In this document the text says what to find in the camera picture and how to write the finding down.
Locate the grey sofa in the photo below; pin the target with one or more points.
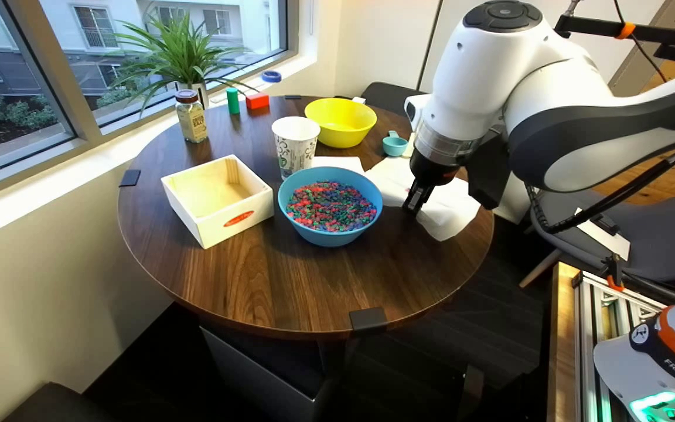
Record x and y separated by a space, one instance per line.
395 98

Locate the black table clamp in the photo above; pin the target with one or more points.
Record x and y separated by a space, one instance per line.
367 319

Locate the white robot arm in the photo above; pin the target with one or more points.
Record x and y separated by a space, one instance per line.
508 70

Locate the blue bowl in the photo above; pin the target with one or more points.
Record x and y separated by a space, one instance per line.
319 236

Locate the aluminium frame cart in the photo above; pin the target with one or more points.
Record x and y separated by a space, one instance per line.
586 315

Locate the grey armchair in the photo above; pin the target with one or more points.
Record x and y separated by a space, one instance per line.
651 232

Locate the green block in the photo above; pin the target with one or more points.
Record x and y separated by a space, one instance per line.
233 102

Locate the glass jar with dark lid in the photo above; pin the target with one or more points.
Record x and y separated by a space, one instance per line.
191 115

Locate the white wooden box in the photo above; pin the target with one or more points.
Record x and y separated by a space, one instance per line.
218 199

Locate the yellow plastic bowl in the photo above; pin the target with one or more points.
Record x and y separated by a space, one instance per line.
342 122

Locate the colourful beads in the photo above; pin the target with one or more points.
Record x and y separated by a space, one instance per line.
331 207

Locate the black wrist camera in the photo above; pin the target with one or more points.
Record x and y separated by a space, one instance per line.
489 171

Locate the teal measuring scoop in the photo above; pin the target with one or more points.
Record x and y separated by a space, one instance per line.
395 145

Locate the round wooden table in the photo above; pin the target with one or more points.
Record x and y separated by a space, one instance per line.
267 279

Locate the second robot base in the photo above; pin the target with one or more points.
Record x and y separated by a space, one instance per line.
645 367

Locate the blue lid on sill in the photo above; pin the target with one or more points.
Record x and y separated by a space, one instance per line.
272 75

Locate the large white napkin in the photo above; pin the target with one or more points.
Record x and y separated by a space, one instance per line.
444 214

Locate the red block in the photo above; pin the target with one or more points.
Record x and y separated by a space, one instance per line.
257 104

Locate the small folded white napkin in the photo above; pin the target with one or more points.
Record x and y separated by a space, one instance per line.
340 163

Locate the patterned paper cup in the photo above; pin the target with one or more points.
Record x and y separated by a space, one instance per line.
297 144

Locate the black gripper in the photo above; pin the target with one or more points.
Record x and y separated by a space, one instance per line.
428 177

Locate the potted green plant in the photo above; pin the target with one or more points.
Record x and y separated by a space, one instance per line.
177 57

